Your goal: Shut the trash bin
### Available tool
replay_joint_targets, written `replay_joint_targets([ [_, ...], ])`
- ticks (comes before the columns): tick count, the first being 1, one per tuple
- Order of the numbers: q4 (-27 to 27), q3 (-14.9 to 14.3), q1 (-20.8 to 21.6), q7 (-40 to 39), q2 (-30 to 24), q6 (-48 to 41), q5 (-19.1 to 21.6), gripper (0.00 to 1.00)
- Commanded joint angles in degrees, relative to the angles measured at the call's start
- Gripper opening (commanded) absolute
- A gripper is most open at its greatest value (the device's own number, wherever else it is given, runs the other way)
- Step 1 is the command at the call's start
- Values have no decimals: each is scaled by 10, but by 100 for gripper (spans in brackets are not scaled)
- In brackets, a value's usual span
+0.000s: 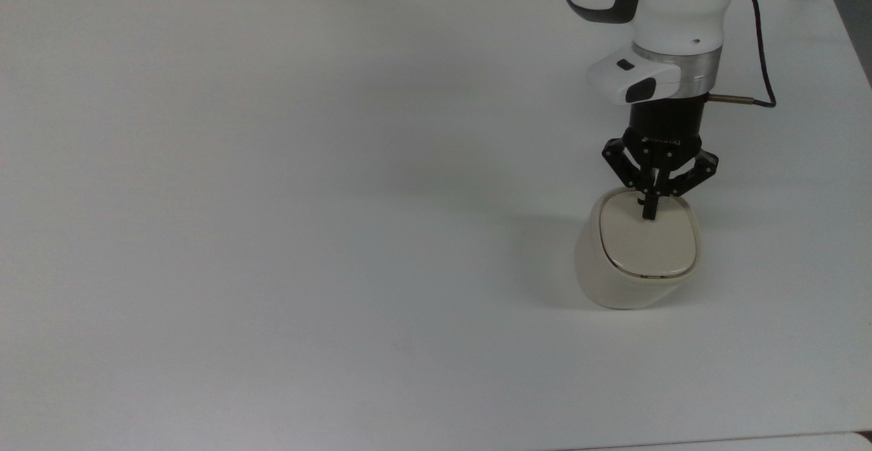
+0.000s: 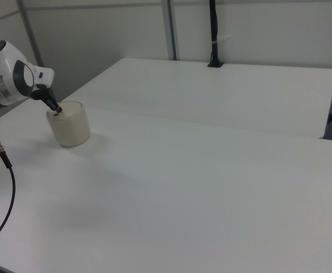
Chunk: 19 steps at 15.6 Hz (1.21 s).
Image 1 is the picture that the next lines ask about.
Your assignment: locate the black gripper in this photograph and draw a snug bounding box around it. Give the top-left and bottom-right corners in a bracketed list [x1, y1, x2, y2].
[601, 95, 720, 222]

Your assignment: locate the beige plastic trash bin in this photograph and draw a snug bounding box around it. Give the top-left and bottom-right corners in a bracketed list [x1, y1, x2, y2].
[574, 187, 702, 311]

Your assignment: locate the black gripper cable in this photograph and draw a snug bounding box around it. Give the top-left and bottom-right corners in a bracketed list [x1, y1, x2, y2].
[705, 0, 778, 108]

